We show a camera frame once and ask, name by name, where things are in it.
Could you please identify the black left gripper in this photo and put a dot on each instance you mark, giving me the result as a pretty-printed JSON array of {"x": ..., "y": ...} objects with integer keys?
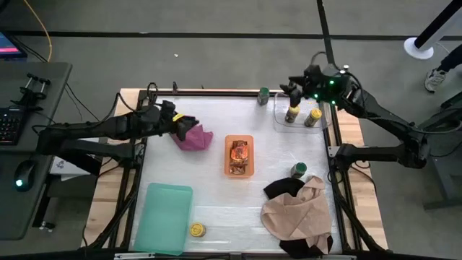
[{"x": 167, "y": 117}]

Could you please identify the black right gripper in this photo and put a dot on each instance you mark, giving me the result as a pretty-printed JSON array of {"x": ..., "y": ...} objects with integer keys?
[{"x": 325, "y": 85}]

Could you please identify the yellow-lid spice jar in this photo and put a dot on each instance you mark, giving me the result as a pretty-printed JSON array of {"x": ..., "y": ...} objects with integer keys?
[
  {"x": 291, "y": 113},
  {"x": 198, "y": 230},
  {"x": 313, "y": 117}
]

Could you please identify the orange brown spice packet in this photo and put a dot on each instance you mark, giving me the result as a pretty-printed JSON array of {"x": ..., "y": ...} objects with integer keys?
[{"x": 239, "y": 155}]

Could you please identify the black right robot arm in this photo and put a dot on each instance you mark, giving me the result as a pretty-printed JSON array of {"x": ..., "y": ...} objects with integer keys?
[{"x": 382, "y": 115}]

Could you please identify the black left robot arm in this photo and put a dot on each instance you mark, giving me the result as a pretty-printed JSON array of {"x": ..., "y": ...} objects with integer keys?
[{"x": 108, "y": 128}]

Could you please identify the magenta cloth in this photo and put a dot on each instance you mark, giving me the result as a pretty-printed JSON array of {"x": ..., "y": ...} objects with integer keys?
[{"x": 196, "y": 139}]

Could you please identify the clear plastic bin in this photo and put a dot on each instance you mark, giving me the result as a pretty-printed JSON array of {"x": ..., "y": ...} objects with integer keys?
[{"x": 281, "y": 122}]

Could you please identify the orange translucent plastic bin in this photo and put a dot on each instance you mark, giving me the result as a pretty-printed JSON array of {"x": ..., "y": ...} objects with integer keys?
[{"x": 227, "y": 159}]

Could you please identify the black cloth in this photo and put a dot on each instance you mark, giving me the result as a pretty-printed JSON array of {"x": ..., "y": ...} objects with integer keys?
[{"x": 283, "y": 187}]

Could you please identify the white paper sheet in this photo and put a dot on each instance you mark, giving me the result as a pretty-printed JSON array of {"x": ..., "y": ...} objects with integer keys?
[{"x": 66, "y": 168}]

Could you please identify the beige cloth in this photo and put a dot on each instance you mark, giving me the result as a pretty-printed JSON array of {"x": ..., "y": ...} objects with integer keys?
[{"x": 296, "y": 216}]

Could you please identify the black and white pole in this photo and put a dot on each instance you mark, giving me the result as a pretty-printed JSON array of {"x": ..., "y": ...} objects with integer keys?
[{"x": 424, "y": 41}]

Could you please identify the person's light shoe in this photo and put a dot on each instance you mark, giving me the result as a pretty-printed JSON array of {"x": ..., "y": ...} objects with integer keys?
[{"x": 434, "y": 80}]

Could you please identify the person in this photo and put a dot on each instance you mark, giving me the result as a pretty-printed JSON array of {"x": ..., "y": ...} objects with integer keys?
[{"x": 451, "y": 61}]

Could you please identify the black clamp stand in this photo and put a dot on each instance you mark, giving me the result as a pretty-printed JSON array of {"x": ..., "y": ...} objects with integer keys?
[{"x": 32, "y": 90}]

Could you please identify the grey metal stand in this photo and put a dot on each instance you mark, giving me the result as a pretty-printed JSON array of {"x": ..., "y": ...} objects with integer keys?
[{"x": 447, "y": 144}]

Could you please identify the black computer mouse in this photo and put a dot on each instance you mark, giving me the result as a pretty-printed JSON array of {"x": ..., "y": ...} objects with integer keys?
[{"x": 24, "y": 175}]

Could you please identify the black keyboard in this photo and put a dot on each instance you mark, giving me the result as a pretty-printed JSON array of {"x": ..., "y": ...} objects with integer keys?
[{"x": 10, "y": 124}]

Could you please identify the grey desk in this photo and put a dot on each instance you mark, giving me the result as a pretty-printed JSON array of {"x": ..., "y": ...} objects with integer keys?
[{"x": 21, "y": 213}]

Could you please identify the computer monitor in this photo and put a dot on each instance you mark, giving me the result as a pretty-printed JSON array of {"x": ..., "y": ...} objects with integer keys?
[{"x": 9, "y": 47}]

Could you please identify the small black frame clip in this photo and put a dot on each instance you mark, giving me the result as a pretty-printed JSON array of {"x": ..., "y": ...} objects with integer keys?
[{"x": 175, "y": 87}]

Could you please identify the black metal table frame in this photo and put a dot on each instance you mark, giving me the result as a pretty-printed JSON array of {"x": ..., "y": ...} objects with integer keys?
[{"x": 334, "y": 202}]

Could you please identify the silver bracket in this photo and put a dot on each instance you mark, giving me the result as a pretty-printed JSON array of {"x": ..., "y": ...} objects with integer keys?
[{"x": 134, "y": 256}]

